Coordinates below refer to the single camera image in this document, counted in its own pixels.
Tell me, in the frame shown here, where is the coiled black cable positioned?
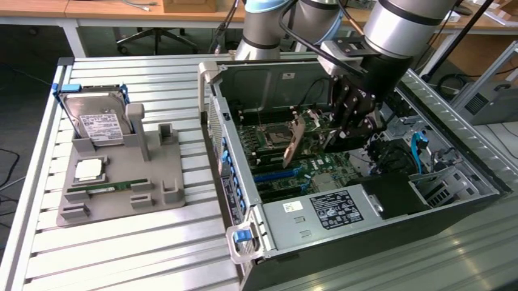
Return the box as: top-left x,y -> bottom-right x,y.
438,73 -> 474,101

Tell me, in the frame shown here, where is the CPU socket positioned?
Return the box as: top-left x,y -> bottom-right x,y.
260,122 -> 296,149

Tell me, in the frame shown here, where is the silver CPU chip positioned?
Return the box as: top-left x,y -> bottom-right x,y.
74,159 -> 104,180

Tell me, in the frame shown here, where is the grey power supply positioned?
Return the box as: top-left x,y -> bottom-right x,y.
257,183 -> 386,252

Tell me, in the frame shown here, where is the silver disk bay cage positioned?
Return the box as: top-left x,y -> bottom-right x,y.
379,99 -> 410,143

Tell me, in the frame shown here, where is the black RAM stick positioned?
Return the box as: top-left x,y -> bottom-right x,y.
253,150 -> 319,167

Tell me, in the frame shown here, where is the black tripod pole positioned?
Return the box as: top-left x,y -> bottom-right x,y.
420,0 -> 498,81

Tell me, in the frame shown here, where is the wooden desk with white legs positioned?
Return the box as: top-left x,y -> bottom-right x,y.
0,0 -> 248,58
428,0 -> 518,76

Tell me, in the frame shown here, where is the black monitor base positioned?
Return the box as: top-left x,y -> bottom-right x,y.
451,0 -> 474,16

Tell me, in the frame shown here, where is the blue expansion slot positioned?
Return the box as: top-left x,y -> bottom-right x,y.
252,169 -> 299,183

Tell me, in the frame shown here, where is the grey parts rack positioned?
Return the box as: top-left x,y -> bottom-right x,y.
56,102 -> 187,227

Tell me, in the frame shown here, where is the green RAM stick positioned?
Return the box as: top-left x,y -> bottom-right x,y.
66,178 -> 149,195

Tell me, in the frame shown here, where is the graphics card with metal bracket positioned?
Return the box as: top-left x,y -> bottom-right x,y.
280,113 -> 367,169

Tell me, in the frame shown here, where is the blue wire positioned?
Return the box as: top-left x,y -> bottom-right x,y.
410,130 -> 430,176

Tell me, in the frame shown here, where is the green motherboard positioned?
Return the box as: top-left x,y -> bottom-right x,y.
236,105 -> 360,204

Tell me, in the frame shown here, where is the metal socket cover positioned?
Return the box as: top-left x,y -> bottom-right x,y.
296,107 -> 325,122

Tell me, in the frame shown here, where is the hard disk in blue caddy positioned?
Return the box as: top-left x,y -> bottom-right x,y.
50,82 -> 135,148

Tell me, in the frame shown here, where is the silver chipset heatsink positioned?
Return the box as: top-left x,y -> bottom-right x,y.
311,174 -> 339,193

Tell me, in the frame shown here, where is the grey machine housing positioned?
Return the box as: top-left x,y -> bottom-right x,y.
451,41 -> 518,127

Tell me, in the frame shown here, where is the white cable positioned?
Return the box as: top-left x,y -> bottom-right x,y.
123,0 -> 159,12

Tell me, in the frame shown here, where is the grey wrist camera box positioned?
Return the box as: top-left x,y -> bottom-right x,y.
319,36 -> 382,75

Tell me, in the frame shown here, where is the black office chair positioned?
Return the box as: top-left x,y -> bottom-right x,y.
116,27 -> 199,55

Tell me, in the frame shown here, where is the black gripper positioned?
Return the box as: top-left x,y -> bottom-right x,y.
329,59 -> 414,137

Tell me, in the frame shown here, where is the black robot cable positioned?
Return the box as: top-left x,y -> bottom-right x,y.
212,0 -> 367,76

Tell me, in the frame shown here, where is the open black PC case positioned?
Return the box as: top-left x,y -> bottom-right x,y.
196,56 -> 511,291

